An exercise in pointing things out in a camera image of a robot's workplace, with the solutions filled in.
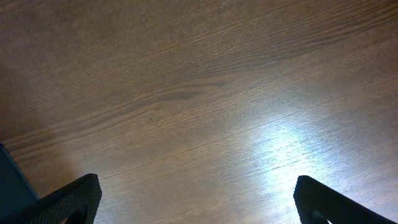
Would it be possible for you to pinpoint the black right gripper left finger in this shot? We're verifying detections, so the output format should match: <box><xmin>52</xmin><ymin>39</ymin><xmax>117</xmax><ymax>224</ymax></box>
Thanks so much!
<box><xmin>1</xmin><ymin>174</ymin><xmax>102</xmax><ymax>224</ymax></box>

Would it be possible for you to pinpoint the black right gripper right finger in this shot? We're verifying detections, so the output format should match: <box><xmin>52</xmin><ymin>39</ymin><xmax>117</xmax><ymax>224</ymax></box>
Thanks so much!
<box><xmin>294</xmin><ymin>175</ymin><xmax>394</xmax><ymax>224</ymax></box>

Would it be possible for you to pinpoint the black box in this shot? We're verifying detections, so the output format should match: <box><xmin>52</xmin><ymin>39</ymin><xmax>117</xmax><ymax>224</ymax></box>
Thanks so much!
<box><xmin>0</xmin><ymin>144</ymin><xmax>40</xmax><ymax>218</ymax></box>

